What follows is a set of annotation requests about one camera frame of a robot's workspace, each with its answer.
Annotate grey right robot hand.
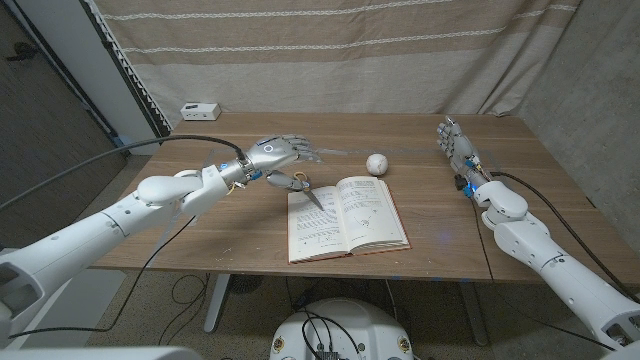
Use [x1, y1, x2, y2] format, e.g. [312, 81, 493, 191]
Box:
[436, 115, 494, 199]

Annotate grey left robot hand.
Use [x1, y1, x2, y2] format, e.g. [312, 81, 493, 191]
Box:
[219, 133, 323, 194]

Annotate grey yellow-handled scissors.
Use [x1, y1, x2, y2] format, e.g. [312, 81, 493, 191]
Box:
[292, 171, 325, 212]

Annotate open book with red cover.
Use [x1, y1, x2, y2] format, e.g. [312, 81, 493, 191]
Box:
[286, 175, 412, 265]

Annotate white baseball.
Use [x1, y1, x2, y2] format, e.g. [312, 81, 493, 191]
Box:
[365, 153, 390, 177]

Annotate white power strip box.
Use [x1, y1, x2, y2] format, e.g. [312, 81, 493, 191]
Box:
[180, 102, 222, 122]

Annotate beige striped curtain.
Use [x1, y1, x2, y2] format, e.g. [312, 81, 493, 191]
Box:
[92, 0, 584, 129]

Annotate black ribbed round object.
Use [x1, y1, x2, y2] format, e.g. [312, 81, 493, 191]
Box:
[229, 273, 265, 295]

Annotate grey textured backdrop cloth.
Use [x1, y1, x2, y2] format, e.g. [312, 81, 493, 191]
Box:
[517, 0, 640, 241]

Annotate grey metal table leg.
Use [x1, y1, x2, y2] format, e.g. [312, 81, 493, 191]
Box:
[458, 282, 490, 347]
[203, 273, 233, 335]

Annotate white robot torso base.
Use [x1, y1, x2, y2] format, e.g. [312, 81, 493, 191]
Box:
[269, 298, 415, 360]

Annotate white floor platform board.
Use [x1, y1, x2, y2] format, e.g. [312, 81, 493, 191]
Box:
[19, 269, 126, 349]

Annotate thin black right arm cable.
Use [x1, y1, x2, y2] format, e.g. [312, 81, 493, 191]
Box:
[471, 197, 617, 351]

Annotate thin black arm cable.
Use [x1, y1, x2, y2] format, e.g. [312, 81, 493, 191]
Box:
[471, 197, 617, 351]
[8, 215, 197, 339]

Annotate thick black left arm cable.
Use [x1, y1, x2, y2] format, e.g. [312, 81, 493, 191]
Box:
[0, 134, 249, 211]

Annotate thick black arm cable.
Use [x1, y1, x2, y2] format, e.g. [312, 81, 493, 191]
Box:
[0, 134, 249, 211]
[489, 171, 640, 305]

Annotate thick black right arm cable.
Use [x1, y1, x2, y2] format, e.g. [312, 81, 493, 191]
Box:
[489, 171, 640, 305]

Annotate black backdrop frame pole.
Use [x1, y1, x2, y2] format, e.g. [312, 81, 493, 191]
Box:
[79, 0, 172, 145]

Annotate black looped floor cable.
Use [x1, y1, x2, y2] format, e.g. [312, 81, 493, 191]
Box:
[159, 272, 211, 346]

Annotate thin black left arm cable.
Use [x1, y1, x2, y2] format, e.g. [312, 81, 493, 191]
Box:
[8, 215, 197, 339]

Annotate black torso cable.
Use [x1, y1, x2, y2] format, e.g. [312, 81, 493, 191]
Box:
[297, 309, 362, 360]

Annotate black door handle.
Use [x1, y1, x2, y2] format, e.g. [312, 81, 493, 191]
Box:
[5, 42, 39, 62]

